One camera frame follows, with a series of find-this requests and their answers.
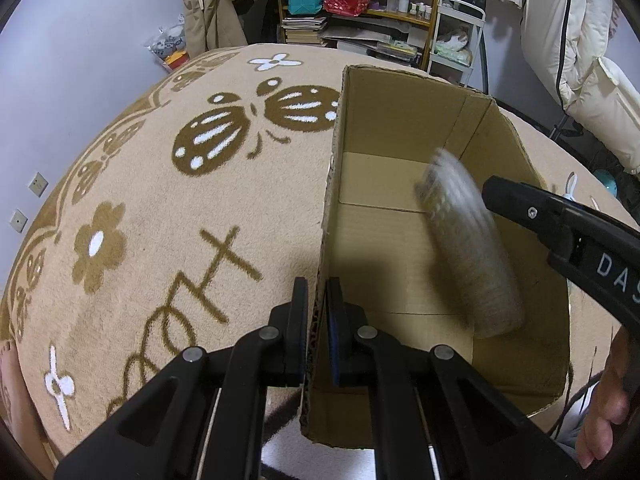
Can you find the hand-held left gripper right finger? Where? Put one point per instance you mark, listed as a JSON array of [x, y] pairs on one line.
[[332, 330]]

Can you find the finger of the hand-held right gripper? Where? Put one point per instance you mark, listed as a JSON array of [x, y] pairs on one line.
[[530, 210]]

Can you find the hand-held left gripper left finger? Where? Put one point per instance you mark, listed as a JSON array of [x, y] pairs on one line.
[[300, 320]]

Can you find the white remote control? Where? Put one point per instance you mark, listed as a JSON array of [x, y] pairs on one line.
[[470, 250]]

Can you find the cardboard box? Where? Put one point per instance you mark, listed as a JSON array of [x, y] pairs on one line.
[[400, 270]]

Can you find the person's right hand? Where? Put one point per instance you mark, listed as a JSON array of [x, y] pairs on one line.
[[612, 405]]

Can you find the teal round object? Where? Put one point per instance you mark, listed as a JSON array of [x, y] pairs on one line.
[[606, 184]]

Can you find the grey cloth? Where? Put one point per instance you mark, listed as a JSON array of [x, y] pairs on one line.
[[575, 420]]

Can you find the white down jacket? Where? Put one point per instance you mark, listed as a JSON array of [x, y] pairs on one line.
[[565, 35]]

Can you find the beige printed blanket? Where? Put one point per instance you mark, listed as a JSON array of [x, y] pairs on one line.
[[150, 210]]

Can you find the row of small bottles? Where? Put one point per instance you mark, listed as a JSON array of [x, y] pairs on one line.
[[421, 10]]

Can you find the pile of papers and folders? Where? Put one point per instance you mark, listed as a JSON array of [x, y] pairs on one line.
[[370, 37]]

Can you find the short white bottle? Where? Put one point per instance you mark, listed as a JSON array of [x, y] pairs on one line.
[[404, 0]]

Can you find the stack of books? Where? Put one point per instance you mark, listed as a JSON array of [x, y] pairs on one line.
[[302, 30]]

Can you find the clear plastic bag of clothes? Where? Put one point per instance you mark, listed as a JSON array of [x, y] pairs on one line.
[[167, 47]]

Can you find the beige hanging coat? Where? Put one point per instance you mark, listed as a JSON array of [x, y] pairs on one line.
[[207, 15]]

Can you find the wall outlet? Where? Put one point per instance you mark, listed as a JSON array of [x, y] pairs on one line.
[[19, 220], [38, 184]]

